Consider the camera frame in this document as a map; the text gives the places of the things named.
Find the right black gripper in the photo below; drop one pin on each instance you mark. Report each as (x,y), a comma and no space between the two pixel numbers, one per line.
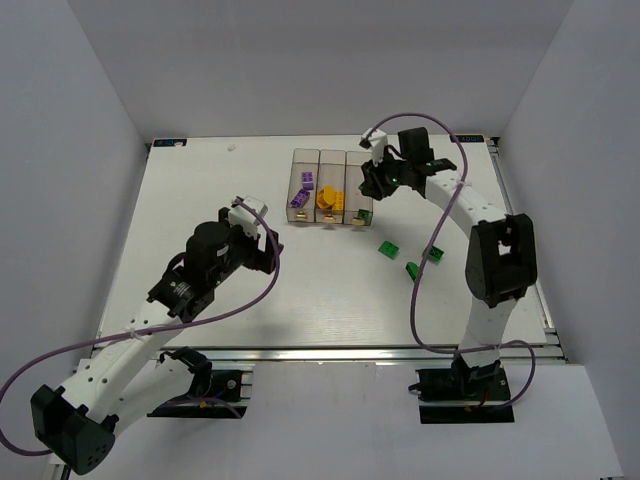
(376,176)

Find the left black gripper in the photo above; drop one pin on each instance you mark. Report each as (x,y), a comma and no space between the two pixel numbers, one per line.
(267,251)

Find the orange curved lego brick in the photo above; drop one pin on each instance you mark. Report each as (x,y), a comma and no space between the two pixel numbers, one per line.
(325,198)

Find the green lego two-by-two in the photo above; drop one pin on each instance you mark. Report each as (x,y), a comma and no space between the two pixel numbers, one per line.
(389,250)

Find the purple small lego brick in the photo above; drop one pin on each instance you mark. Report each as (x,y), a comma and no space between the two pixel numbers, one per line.
(307,180)

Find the purple long lego brick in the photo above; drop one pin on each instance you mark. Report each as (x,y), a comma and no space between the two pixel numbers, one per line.
(300,199)

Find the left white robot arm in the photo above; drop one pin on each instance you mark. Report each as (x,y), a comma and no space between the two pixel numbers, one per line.
(80,420)

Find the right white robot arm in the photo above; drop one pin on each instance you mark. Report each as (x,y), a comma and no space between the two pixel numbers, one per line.
(501,258)

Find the green curved lego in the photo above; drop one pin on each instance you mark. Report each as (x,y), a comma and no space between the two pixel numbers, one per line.
(414,271)

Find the right blue corner label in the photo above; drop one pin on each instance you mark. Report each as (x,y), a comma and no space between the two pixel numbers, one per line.
(468,138)

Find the blue corner label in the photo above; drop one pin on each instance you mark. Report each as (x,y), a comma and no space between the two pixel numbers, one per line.
(169,142)
(468,138)

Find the left blue corner label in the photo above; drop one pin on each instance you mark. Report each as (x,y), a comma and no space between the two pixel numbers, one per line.
(169,142)

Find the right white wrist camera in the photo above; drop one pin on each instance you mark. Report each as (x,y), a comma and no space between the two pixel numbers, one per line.
(374,141)

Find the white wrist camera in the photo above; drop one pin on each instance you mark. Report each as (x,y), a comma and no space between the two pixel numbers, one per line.
(374,141)
(245,213)

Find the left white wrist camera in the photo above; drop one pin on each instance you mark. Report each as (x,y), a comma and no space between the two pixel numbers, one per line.
(245,213)

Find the aluminium front rail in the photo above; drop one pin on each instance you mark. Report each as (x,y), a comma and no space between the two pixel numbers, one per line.
(545,353)

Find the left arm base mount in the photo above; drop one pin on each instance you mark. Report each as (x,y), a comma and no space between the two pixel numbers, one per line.
(213,394)

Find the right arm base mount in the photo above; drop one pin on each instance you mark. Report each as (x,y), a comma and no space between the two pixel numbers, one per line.
(461,395)

